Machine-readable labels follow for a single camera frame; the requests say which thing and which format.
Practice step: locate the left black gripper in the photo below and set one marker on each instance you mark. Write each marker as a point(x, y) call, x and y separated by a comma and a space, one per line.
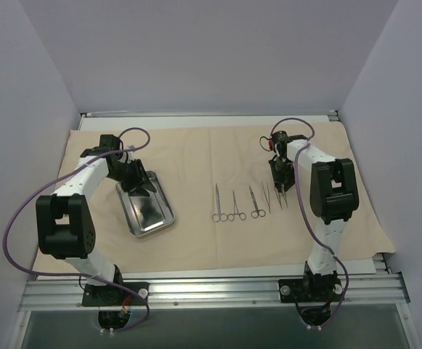
point(134, 178)

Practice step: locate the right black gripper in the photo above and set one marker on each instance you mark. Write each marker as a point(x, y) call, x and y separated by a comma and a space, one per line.
point(282, 178)

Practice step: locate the steel tweezers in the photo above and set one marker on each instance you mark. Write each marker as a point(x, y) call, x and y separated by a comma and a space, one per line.
point(281, 197)
point(266, 194)

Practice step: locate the steel instrument tray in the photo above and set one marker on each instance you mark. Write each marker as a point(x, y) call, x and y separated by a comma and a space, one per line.
point(146, 215)

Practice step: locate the beige surgical wrap cloth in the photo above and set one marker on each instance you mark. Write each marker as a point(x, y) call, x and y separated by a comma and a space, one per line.
point(188, 163)

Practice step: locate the steel surgical scissors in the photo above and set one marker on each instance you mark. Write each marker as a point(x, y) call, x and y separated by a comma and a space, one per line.
point(219, 216)

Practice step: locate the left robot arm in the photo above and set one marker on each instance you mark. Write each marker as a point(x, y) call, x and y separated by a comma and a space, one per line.
point(65, 226)

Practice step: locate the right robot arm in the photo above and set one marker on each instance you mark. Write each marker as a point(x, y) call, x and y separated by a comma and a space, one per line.
point(333, 194)

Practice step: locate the back aluminium rail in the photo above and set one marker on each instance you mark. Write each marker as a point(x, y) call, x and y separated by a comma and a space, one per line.
point(101, 114)

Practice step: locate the aluminium rail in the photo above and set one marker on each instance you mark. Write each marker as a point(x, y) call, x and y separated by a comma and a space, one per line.
point(206, 293)
point(364, 240)
point(101, 114)

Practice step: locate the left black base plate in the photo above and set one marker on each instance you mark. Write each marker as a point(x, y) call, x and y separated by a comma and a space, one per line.
point(110, 296)

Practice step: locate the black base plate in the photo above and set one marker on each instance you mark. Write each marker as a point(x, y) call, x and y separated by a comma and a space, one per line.
point(110, 296)
point(297, 290)

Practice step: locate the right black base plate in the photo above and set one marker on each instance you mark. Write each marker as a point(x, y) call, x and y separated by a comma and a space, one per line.
point(297, 290)

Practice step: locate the right side aluminium rail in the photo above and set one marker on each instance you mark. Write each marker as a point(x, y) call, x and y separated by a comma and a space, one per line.
point(364, 240)

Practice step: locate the front aluminium rail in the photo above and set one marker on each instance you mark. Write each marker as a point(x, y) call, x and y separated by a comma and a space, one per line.
point(206, 293)

